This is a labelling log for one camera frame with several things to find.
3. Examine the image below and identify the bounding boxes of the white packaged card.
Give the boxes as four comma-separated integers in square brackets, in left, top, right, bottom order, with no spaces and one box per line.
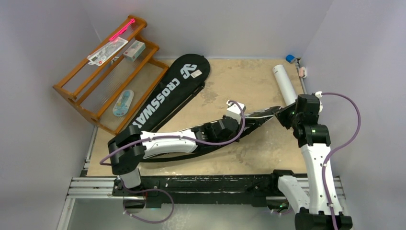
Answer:
[87,37,128,66]

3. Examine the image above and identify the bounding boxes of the blue toothbrush blister pack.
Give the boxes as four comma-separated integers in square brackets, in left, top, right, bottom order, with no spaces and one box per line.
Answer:
[113,90,134,117]

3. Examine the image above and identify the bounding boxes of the pink pen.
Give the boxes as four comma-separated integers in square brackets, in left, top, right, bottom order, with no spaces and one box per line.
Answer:
[109,18,135,41]

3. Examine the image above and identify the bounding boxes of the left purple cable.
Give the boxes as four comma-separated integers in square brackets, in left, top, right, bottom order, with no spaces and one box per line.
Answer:
[99,100,247,223]

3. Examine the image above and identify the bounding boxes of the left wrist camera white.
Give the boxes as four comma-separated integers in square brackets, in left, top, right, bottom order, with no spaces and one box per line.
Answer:
[225,100,246,125]

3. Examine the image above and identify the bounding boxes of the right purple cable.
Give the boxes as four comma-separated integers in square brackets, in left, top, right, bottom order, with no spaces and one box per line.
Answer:
[316,92,361,230]

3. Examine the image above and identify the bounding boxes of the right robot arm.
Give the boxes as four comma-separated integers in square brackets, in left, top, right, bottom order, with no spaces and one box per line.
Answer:
[269,92,353,230]

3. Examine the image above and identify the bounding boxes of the small teal white box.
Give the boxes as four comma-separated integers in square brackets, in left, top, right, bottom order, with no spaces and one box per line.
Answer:
[123,40,146,61]

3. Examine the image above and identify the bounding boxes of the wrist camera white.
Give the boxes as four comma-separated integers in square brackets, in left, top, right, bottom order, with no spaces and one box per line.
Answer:
[314,91,323,113]
[225,100,246,125]

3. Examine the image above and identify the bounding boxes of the pink white small object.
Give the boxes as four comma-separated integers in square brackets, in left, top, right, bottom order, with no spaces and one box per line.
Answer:
[298,67,307,79]

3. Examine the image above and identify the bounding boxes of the blue small object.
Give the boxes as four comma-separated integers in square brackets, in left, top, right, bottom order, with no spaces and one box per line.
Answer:
[285,55,296,64]

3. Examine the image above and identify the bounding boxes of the black racket bag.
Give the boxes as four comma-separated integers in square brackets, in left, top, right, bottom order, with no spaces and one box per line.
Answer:
[141,106,281,163]
[128,54,211,132]

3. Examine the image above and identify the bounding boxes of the white shuttlecock tube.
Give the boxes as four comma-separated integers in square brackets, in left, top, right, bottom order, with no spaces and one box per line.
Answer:
[272,64,297,105]

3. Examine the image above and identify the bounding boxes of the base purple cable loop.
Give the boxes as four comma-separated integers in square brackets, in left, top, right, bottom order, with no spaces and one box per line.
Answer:
[123,188,175,224]

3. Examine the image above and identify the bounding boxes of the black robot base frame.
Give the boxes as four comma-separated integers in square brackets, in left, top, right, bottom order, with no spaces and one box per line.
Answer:
[68,172,345,212]

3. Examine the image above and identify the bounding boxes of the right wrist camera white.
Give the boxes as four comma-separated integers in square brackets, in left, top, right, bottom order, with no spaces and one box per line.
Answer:
[314,91,323,113]

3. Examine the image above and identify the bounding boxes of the wooden tiered shelf rack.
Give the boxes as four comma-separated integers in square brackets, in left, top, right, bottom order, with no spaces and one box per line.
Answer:
[53,15,169,135]

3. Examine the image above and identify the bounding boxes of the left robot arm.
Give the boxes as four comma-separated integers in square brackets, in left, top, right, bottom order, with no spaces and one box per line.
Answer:
[100,116,246,196]

